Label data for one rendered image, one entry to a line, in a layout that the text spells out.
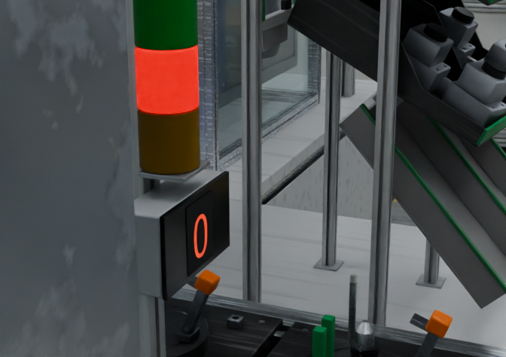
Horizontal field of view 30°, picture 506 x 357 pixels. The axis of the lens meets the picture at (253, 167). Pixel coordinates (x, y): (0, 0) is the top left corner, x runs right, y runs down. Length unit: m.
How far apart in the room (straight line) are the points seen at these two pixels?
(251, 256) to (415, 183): 0.23
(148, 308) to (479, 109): 0.49
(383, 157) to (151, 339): 0.41
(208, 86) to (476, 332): 0.82
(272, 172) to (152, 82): 1.30
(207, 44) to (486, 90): 0.90
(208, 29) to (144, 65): 1.18
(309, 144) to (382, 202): 1.10
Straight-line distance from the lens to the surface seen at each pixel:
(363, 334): 0.98
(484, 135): 1.09
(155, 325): 0.84
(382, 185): 1.13
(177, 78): 0.73
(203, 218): 0.79
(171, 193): 0.77
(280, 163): 2.08
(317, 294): 1.47
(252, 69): 1.15
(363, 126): 1.16
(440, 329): 0.95
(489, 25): 4.92
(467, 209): 1.27
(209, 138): 1.96
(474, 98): 1.13
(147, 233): 0.74
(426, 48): 1.15
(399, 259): 1.61
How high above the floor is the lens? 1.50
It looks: 18 degrees down
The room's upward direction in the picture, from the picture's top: straight up
